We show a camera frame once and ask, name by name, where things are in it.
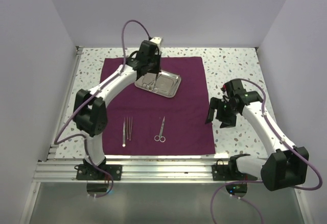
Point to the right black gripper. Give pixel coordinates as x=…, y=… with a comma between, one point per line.
x=227, y=122

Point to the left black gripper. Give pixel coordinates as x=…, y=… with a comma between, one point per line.
x=158, y=56

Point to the steel instrument tray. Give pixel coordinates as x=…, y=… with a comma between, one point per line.
x=166, y=85

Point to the purple surgical wrap cloth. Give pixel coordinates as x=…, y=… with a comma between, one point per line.
x=185, y=130

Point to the steel surgical scissors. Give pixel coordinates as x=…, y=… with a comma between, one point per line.
x=160, y=137

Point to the thin pink-tipped tweezers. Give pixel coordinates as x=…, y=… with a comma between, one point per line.
x=130, y=120

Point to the steel forceps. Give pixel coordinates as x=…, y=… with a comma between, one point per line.
x=124, y=135

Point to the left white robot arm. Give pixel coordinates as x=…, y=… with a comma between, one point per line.
x=90, y=108

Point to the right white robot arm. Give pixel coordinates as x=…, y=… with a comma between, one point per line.
x=286, y=163

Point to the steel hemostat clamp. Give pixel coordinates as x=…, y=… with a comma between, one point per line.
x=149, y=81

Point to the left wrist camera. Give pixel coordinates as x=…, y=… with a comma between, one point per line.
x=157, y=40

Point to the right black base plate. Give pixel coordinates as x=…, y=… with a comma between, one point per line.
x=221, y=172

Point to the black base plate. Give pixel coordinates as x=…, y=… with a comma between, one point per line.
x=221, y=172
x=85, y=173

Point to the aluminium left side rail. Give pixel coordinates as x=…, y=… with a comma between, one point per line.
x=67, y=94

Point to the aluminium rail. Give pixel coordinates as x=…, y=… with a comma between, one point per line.
x=133, y=170
x=67, y=94

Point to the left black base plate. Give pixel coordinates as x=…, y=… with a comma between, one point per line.
x=85, y=173

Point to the aluminium front rail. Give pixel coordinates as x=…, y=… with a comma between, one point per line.
x=133, y=170

